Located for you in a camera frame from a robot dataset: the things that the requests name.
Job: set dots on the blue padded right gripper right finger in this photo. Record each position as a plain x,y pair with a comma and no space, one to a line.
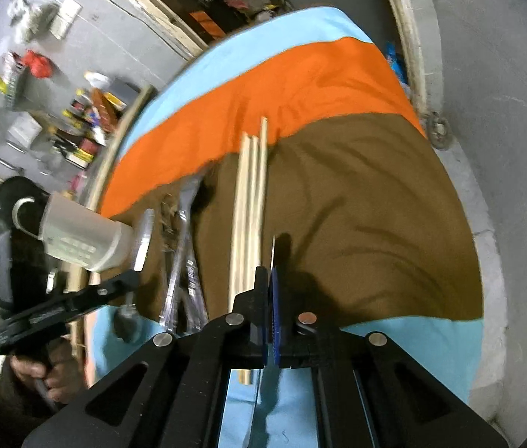
281,316

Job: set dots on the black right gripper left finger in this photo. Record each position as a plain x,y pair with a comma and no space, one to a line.
252,335

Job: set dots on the person's left hand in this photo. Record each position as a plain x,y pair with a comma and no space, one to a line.
63,378

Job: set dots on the silver metal spoon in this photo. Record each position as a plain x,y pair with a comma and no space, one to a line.
197,313

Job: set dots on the striped blue orange brown cloth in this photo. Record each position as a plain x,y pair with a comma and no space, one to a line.
386,294

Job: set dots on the black wok pan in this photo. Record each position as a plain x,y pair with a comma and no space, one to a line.
11,200

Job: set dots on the silver metal fork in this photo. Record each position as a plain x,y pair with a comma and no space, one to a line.
187,194

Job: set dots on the red plastic bag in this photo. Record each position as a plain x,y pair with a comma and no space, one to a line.
40,66

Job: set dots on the white wall switch plate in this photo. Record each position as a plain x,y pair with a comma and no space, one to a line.
66,15

